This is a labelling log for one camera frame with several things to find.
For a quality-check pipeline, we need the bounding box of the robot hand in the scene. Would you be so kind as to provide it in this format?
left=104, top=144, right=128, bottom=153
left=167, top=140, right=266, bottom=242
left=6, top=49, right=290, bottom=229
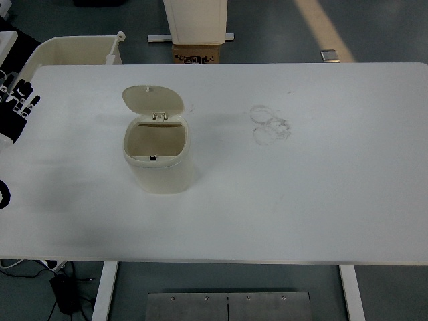
left=0, top=70, right=41, bottom=153

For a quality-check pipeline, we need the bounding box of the small cream trash bin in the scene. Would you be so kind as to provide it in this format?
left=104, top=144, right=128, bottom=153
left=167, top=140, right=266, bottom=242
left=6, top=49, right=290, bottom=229
left=121, top=85, right=195, bottom=195

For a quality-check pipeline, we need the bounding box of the large open cream bin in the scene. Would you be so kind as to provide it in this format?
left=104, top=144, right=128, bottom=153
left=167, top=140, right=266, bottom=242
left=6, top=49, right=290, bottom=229
left=19, top=31, right=126, bottom=84

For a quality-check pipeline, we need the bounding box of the white tray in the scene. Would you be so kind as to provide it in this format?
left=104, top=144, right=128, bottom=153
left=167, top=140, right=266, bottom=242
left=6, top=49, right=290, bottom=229
left=0, top=31, right=19, bottom=68

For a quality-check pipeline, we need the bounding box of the black equipment base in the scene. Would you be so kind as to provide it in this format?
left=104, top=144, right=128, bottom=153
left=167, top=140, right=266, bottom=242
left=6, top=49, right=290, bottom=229
left=72, top=0, right=125, bottom=8

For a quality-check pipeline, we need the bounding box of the white table foot bar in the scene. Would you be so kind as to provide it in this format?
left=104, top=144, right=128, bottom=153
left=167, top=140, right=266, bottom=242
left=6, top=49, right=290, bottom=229
left=147, top=32, right=237, bottom=43

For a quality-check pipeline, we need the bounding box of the black power adapter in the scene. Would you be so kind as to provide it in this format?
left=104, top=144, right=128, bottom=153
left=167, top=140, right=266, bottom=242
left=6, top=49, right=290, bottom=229
left=49, top=272, right=80, bottom=316

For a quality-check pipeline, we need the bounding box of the brown cardboard box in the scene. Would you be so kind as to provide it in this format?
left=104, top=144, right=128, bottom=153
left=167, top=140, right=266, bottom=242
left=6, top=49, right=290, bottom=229
left=171, top=43, right=221, bottom=65

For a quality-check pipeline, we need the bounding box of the white table leg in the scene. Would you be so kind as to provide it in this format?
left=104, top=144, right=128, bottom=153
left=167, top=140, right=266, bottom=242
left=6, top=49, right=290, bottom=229
left=91, top=261, right=119, bottom=321
left=338, top=265, right=366, bottom=321

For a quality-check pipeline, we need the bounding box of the grey metal plate with screws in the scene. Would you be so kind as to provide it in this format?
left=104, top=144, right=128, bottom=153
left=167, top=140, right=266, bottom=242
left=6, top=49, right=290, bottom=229
left=147, top=292, right=312, bottom=321

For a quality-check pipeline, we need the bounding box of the metal floor socket plate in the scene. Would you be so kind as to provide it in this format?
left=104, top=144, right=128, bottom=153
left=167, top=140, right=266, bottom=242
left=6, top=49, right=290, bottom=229
left=320, top=49, right=340, bottom=63

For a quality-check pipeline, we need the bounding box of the white cable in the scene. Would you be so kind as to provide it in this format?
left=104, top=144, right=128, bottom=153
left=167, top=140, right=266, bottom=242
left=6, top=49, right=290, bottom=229
left=0, top=259, right=25, bottom=270

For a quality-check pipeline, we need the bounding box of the black cable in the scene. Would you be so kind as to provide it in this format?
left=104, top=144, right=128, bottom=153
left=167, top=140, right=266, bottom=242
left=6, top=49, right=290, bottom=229
left=0, top=262, right=96, bottom=321

